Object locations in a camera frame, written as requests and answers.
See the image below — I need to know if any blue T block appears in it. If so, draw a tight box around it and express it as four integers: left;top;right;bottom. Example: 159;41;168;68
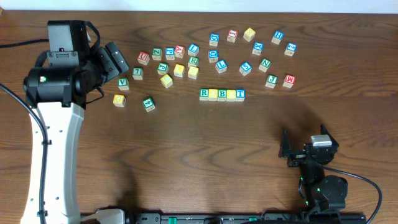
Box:
235;89;246;101

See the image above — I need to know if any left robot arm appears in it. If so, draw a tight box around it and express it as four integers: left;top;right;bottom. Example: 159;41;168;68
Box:
21;20;129;223

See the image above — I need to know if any yellow block top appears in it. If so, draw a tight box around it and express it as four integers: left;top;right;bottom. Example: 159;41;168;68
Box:
243;27;256;42

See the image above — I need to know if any yellow K block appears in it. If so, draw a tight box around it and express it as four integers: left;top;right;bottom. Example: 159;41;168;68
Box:
174;64;185;78

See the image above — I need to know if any blue D block lower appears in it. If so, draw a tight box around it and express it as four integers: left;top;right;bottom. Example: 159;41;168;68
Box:
208;50;218;63

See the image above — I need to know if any green B block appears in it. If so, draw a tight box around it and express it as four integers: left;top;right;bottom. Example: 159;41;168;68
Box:
217;89;227;101

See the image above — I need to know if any green 7 block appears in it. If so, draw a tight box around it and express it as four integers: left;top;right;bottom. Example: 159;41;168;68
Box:
132;67;144;80

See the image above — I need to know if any red M block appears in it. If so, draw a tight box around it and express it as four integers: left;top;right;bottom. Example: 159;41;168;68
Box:
282;74;296;88

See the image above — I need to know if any blue L block upper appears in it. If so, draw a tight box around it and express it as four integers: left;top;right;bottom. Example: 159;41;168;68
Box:
188;44;200;57

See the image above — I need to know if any blue l block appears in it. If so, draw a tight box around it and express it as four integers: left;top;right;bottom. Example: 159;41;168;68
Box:
215;60;228;73
188;44;200;57

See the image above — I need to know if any green Z block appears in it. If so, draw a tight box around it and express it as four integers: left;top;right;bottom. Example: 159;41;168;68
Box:
152;47;162;60

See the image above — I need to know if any green V block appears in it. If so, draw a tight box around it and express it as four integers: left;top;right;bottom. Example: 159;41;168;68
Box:
118;78;129;91

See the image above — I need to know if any blue P block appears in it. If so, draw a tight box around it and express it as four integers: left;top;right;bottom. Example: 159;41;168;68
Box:
165;47;175;60

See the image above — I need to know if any red U block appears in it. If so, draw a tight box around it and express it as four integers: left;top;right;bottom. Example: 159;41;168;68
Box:
137;51;150;65

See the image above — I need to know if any yellow G block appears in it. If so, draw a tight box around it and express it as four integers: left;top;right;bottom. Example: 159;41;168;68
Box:
113;95;126;107

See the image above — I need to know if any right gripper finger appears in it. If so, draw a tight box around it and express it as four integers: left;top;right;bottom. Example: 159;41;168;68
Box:
280;129;291;151
320;124;333;139

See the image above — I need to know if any red I block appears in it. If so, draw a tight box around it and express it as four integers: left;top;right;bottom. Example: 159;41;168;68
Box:
227;29;238;43

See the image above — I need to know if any blue X block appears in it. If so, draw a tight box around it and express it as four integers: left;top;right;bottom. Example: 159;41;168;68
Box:
252;42;264;55

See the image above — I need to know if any blue D block upper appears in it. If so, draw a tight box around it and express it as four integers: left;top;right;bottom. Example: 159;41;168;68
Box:
209;33;220;47

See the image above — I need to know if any green N block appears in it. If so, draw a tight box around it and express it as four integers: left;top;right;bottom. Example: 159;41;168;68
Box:
259;58;272;72

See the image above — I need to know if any yellow C block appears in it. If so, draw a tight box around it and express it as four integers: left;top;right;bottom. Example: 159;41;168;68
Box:
160;74;173;88

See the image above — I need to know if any blue 2 block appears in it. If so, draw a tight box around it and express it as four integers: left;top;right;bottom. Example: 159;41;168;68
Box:
284;42;297;57

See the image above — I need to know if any green J block right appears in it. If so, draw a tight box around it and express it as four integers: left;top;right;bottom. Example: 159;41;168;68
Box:
265;75;278;88

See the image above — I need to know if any red A block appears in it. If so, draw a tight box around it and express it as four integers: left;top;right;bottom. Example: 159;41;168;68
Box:
174;45;185;58

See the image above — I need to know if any yellow O block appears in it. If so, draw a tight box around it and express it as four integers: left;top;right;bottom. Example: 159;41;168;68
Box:
226;90;236;101
208;89;218;101

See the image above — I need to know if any green j block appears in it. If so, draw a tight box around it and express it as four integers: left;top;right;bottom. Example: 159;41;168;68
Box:
157;62;169;75
265;75;278;88

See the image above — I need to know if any blue d block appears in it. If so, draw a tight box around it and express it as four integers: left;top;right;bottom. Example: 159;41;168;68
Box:
208;50;218;63
209;33;220;47

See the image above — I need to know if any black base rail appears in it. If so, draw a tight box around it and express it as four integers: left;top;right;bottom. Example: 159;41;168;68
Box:
80;212;368;224

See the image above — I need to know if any green r block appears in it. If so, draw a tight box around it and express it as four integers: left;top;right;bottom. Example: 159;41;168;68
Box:
200;88;209;101
188;56;199;67

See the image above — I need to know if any green 4 block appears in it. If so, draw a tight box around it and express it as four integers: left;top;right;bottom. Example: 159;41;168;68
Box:
142;97;155;112

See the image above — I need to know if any blue L block lower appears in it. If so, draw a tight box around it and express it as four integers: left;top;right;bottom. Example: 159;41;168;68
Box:
215;60;228;73

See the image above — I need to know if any green J block left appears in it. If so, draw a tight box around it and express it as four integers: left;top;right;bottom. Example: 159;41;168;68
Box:
157;62;169;75

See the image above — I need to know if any yellow S block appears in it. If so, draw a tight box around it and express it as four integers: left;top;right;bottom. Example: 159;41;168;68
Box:
188;66;199;80

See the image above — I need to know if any blue 5 block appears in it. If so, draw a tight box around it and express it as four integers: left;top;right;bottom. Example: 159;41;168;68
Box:
239;62;252;76

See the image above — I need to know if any blue H block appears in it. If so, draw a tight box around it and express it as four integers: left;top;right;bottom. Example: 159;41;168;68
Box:
271;30;284;45

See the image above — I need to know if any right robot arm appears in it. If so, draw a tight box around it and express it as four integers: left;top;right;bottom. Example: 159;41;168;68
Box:
279;125;348;223

